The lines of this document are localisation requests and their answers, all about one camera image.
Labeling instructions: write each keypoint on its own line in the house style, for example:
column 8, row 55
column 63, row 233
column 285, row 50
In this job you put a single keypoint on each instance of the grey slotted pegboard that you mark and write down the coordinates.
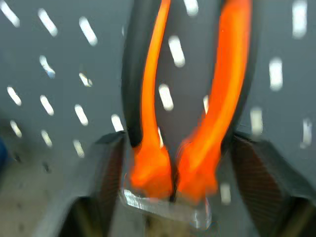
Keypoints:
column 61, row 74

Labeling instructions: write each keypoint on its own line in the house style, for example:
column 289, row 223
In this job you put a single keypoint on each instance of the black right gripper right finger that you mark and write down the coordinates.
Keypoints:
column 269, row 177

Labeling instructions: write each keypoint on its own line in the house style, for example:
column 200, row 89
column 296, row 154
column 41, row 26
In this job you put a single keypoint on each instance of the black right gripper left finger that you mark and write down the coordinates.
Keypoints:
column 84, row 187

